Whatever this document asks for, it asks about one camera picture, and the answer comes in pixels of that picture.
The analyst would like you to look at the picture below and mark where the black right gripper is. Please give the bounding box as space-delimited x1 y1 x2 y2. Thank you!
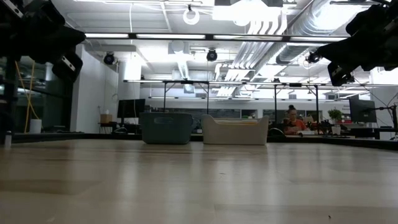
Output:
316 0 398 87

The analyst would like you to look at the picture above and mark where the white ring lamp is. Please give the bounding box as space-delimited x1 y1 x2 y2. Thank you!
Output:
182 7 200 26

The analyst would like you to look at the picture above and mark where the long overhead light bar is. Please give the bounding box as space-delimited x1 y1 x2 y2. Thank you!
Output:
84 32 349 44

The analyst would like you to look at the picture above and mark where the black gantry frame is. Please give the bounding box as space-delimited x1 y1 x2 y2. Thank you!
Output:
162 80 210 115
273 83 320 124

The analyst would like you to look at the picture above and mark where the black computer monitor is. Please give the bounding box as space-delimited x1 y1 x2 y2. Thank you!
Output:
348 98 377 124
117 98 146 125

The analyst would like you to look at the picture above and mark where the silver ventilation duct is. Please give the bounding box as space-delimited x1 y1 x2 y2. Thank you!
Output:
275 0 361 65

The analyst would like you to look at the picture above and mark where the green potted plant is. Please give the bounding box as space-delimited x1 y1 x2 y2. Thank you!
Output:
328 108 343 135

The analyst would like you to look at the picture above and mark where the person in orange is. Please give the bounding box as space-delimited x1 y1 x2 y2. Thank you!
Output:
282 105 309 135

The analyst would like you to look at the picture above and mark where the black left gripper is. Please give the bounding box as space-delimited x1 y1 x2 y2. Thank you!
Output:
0 0 86 83

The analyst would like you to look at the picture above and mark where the white bucket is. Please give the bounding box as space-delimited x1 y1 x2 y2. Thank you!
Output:
29 119 43 134

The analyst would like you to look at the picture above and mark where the black ceiling camera cluster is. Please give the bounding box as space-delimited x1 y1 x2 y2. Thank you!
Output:
306 51 321 64

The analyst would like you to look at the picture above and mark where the black metal table frame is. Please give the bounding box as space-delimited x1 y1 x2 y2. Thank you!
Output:
12 132 398 151

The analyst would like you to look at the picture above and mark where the teal plastic bin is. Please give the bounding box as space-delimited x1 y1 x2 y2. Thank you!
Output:
139 112 193 145

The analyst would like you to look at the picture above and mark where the yellow hanging cord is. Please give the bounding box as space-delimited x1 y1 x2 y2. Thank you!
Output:
24 61 35 125
14 60 40 121

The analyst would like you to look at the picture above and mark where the white plastic bin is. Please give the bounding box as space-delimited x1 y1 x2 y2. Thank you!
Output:
201 114 270 146

